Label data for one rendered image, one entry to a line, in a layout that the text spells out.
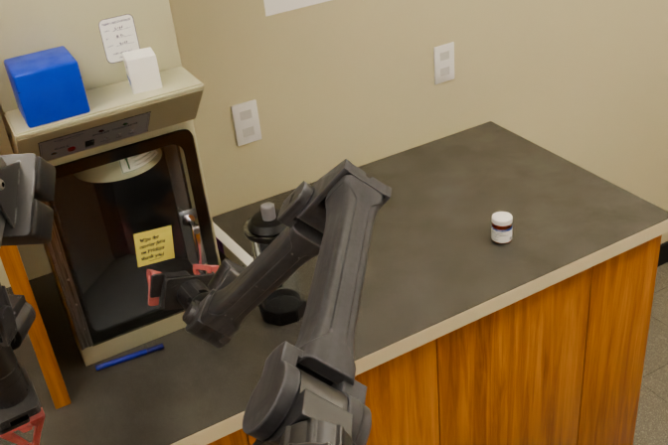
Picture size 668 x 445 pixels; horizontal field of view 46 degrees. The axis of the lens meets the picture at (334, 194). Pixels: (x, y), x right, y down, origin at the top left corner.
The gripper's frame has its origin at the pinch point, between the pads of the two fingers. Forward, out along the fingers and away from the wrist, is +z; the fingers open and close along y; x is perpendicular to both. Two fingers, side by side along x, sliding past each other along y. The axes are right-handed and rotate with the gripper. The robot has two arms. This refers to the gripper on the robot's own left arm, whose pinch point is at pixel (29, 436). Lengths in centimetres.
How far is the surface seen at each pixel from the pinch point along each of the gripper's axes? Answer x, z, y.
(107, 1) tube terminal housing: -37, -53, 31
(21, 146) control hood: -15.4, -37.1, 22.3
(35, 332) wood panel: -6.7, -2.0, 22.6
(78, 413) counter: -8.1, 16.7, 18.7
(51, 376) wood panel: -6.2, 8.8, 22.4
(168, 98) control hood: -40, -38, 20
